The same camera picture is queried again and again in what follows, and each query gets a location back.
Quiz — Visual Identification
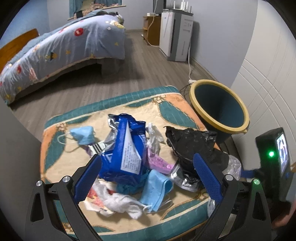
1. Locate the yellow and teal trash bin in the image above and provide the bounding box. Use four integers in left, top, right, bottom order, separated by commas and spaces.
189, 79, 250, 144

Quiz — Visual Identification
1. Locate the teal window curtain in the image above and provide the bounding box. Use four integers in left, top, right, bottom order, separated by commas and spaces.
69, 0, 122, 17

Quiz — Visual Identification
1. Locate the bed with blue quilt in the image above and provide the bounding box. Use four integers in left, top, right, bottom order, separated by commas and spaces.
1, 10, 125, 105

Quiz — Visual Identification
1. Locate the wooden headboard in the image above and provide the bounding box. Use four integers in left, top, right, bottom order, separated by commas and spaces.
0, 29, 39, 71

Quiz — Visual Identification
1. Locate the black plastic bag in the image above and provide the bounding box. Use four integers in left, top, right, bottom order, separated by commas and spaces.
165, 126, 229, 180

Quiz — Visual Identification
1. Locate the white power cable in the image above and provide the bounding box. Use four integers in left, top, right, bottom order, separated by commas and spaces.
186, 41, 194, 81

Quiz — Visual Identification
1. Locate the silver foil wrapper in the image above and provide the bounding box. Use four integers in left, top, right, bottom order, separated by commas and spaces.
169, 164, 204, 192

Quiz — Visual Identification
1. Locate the white grey air purifier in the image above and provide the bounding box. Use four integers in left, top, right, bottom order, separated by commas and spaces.
159, 9, 194, 62

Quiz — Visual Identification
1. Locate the blue face mask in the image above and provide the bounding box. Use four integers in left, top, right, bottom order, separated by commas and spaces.
139, 170, 174, 213
57, 126, 95, 146

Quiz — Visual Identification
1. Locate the wooden side cabinet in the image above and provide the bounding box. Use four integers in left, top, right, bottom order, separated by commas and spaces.
142, 16, 161, 47

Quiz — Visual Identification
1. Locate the white crumpled tissue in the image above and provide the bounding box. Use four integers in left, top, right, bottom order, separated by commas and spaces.
83, 178, 148, 219

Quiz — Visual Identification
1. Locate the blue plastic snack bag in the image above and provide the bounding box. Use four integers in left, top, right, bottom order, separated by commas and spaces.
98, 113, 147, 186

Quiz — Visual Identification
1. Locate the teal and orange patterned mat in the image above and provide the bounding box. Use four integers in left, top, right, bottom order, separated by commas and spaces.
40, 86, 209, 240

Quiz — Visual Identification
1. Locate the person's right hand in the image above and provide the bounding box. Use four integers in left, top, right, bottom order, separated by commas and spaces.
270, 162, 296, 230

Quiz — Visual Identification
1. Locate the clear plastic wrapper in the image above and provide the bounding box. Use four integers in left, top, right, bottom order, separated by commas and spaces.
222, 155, 242, 181

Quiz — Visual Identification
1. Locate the white router with antennas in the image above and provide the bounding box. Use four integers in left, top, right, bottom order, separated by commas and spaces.
170, 0, 192, 14

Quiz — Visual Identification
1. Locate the purple snack wrapper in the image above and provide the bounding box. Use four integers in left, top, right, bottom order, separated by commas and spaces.
147, 148, 175, 175

